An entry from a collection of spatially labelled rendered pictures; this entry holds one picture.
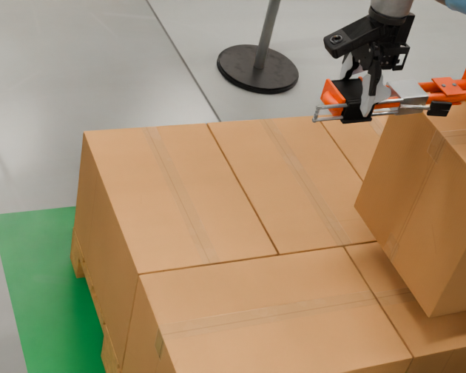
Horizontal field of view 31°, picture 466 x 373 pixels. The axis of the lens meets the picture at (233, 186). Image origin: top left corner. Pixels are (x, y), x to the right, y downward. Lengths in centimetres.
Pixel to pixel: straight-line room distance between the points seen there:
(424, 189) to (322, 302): 41
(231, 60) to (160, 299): 213
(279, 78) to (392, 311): 197
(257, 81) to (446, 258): 211
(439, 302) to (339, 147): 85
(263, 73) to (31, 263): 162
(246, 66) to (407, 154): 205
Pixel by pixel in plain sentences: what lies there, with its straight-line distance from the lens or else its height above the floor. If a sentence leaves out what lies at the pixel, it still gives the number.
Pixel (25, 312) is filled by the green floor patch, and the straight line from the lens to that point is 274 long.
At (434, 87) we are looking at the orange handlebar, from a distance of 183.
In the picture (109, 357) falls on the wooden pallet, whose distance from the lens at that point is 254.
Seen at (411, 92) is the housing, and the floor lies 122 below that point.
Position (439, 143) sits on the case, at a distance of 196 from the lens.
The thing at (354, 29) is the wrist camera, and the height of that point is 136.
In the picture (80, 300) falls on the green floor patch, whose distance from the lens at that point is 278.
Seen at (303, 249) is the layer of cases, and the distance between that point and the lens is 231.
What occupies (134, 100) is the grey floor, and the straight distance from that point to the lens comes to 368.
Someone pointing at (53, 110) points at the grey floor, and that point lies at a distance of 356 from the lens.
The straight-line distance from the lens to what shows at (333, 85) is 169.
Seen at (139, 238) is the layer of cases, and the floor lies 54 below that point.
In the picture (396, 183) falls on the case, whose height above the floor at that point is 86.
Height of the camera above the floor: 208
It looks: 39 degrees down
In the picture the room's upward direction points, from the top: 14 degrees clockwise
